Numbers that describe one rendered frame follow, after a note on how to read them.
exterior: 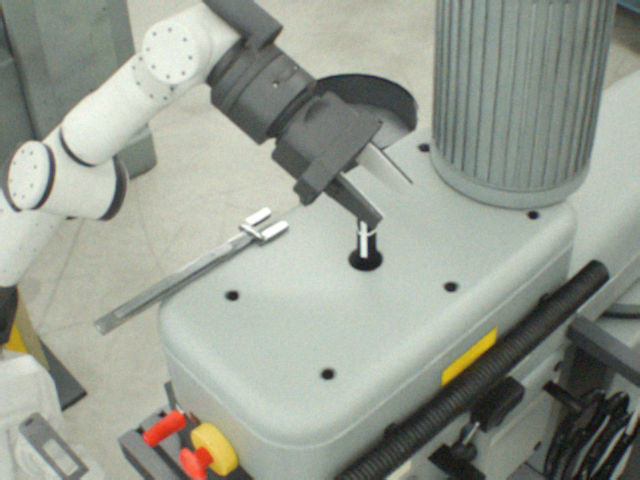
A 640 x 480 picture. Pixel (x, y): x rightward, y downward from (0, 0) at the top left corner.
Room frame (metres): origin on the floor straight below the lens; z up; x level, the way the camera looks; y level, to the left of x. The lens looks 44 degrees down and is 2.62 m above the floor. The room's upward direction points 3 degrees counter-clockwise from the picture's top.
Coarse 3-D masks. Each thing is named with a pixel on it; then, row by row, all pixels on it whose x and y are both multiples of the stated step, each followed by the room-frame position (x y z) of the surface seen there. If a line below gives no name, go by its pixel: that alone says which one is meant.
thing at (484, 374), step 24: (600, 264) 0.78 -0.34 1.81; (576, 288) 0.74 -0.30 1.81; (552, 312) 0.70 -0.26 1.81; (528, 336) 0.67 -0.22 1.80; (480, 360) 0.64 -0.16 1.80; (504, 360) 0.64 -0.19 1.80; (456, 384) 0.61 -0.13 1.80; (480, 384) 0.61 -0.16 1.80; (432, 408) 0.58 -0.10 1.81; (456, 408) 0.58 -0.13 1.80; (384, 432) 0.56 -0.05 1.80; (408, 432) 0.55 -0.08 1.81; (432, 432) 0.56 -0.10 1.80; (384, 456) 0.53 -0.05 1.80; (408, 456) 0.53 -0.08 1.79
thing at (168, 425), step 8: (168, 416) 0.66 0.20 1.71; (176, 416) 0.66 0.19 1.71; (184, 416) 0.66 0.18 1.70; (160, 424) 0.64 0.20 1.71; (168, 424) 0.65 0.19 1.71; (176, 424) 0.65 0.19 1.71; (184, 424) 0.65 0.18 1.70; (152, 432) 0.63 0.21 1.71; (160, 432) 0.63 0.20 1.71; (168, 432) 0.64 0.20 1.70; (144, 440) 0.63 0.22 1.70; (152, 440) 0.62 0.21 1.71; (160, 440) 0.63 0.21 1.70
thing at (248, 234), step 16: (240, 224) 0.78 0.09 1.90; (256, 224) 0.78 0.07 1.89; (240, 240) 0.76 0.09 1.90; (256, 240) 0.75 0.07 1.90; (208, 256) 0.73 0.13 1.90; (224, 256) 0.73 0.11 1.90; (176, 272) 0.71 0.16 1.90; (192, 272) 0.71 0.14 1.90; (160, 288) 0.69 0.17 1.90; (176, 288) 0.69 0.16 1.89; (128, 304) 0.67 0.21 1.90; (144, 304) 0.67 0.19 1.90; (96, 320) 0.65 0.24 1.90; (112, 320) 0.65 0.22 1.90; (128, 320) 0.65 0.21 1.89
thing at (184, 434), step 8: (168, 384) 1.14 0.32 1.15; (168, 392) 1.13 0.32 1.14; (168, 400) 1.14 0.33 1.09; (176, 400) 1.10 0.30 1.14; (176, 408) 1.11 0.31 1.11; (192, 424) 1.05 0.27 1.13; (184, 432) 1.10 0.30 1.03; (184, 440) 1.12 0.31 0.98; (192, 440) 1.08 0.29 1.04; (192, 448) 1.09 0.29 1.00; (208, 472) 1.04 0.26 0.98; (232, 472) 0.97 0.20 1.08; (240, 472) 0.98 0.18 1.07
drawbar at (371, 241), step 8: (360, 224) 0.72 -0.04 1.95; (368, 232) 0.71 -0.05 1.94; (376, 232) 0.72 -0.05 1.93; (360, 240) 0.72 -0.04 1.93; (368, 240) 0.71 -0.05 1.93; (376, 240) 0.72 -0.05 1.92; (360, 248) 0.72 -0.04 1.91; (368, 248) 0.71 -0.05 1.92; (376, 248) 0.72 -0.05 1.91; (360, 256) 0.72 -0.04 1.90; (368, 256) 0.71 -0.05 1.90; (360, 264) 0.72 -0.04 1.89; (368, 264) 0.71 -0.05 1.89
